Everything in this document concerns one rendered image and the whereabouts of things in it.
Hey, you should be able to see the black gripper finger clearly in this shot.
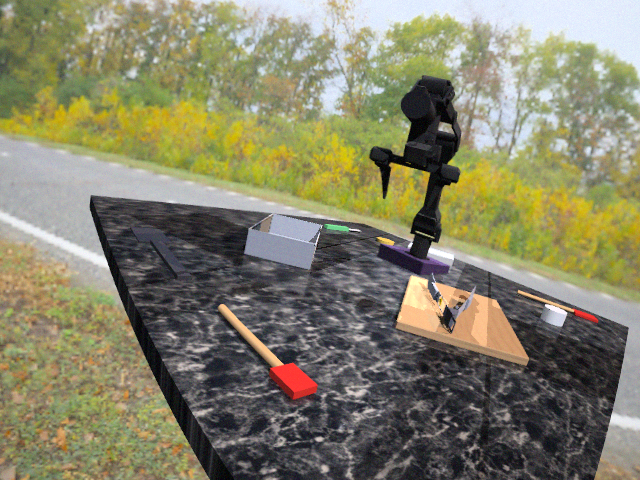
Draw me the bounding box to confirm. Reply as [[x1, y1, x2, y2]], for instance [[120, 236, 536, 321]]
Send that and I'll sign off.
[[374, 161, 391, 199], [426, 177, 452, 211]]

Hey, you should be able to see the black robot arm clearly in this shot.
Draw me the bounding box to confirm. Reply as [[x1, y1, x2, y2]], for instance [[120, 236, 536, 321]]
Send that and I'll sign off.
[[401, 75, 462, 260]]

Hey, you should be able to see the white short cylinder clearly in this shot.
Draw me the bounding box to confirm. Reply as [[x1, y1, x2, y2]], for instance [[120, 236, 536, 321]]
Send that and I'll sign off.
[[541, 304, 567, 327]]

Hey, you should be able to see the white flat box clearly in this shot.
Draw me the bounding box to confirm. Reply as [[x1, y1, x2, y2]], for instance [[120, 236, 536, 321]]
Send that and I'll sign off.
[[408, 243, 454, 266]]

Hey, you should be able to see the light wooden board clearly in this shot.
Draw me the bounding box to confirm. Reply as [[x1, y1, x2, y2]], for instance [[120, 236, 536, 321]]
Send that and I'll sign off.
[[395, 276, 529, 366]]

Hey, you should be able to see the green and white flat bar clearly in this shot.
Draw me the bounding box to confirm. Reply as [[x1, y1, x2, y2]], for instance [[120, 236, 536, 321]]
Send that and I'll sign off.
[[324, 224, 360, 232]]

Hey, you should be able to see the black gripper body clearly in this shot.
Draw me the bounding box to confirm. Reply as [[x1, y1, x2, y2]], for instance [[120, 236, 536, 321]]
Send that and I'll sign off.
[[369, 128, 461, 184]]

